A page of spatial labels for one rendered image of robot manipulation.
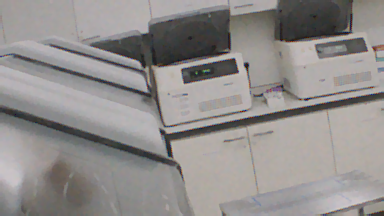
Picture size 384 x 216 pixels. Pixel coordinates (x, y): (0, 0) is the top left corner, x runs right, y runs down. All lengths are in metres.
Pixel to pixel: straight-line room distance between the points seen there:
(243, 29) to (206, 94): 0.80
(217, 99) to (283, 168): 0.59
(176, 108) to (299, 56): 0.82
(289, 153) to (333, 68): 0.60
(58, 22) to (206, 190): 1.48
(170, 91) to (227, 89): 0.35
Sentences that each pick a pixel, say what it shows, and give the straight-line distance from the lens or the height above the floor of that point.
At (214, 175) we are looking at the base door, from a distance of 4.57.
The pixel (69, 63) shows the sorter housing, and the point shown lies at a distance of 1.84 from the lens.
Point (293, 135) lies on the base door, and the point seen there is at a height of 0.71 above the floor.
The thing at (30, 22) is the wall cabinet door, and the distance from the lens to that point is 4.79.
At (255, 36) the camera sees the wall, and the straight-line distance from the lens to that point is 5.16.
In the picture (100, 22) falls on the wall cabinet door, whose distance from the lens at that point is 4.74.
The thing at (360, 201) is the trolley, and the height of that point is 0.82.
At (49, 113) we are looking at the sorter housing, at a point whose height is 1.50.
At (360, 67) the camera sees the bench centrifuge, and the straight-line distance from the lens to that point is 4.70.
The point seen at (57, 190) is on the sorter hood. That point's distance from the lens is 0.65.
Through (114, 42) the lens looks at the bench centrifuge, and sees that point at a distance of 4.62.
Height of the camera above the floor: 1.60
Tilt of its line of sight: 11 degrees down
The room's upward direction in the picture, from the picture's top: 10 degrees counter-clockwise
